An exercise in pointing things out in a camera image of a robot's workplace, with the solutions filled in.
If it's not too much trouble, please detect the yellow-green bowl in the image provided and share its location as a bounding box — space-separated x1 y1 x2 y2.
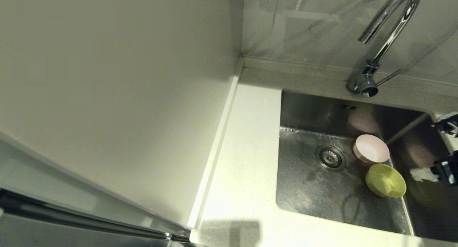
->
365 163 407 198

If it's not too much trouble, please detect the pink bowl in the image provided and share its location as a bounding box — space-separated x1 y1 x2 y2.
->
353 134 390 165

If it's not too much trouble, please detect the chrome gooseneck faucet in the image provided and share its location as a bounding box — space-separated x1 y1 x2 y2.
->
346 0 423 98

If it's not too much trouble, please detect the metal sink drain strainer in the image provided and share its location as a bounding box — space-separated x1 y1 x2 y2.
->
315 145 347 172

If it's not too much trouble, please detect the stainless steel sink basin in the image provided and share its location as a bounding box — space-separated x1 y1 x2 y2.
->
276 89 458 242

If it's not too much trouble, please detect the white trim strip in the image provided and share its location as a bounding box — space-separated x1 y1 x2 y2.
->
188 59 244 229

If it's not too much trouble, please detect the white tall cabinet side panel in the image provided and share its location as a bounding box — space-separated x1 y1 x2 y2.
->
0 0 244 229

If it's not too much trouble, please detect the stainless steel appliance door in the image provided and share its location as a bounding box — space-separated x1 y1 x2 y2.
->
0 131 190 247

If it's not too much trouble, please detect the metal appliance door handle bar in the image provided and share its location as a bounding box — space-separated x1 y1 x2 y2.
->
0 189 190 242

